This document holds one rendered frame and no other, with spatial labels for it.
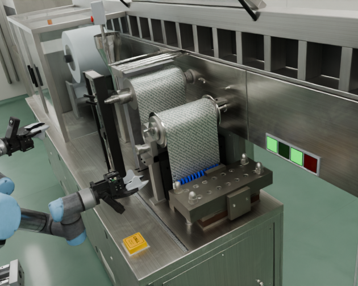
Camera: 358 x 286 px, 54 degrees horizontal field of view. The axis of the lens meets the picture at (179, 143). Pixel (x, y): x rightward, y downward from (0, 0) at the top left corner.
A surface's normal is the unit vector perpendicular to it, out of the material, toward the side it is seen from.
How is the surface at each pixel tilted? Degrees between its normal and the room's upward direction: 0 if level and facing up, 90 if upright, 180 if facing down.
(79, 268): 0
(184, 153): 90
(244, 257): 90
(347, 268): 0
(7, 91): 90
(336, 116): 90
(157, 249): 0
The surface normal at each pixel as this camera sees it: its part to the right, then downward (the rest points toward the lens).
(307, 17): -0.86, 0.33
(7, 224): 0.94, -0.07
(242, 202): 0.50, 0.34
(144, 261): -0.12, -0.88
